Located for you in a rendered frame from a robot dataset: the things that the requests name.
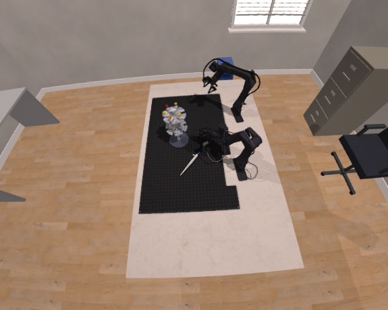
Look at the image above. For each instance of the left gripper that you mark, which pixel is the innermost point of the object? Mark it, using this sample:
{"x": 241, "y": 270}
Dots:
{"x": 209, "y": 134}

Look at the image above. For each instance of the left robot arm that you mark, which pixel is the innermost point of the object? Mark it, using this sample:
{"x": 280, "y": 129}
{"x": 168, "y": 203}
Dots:
{"x": 228, "y": 139}

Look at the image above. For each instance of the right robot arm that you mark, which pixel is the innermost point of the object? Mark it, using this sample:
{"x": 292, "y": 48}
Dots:
{"x": 248, "y": 85}

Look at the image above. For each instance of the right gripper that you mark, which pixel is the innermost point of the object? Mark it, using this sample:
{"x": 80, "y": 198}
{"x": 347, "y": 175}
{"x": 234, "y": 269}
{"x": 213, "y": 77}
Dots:
{"x": 212, "y": 81}

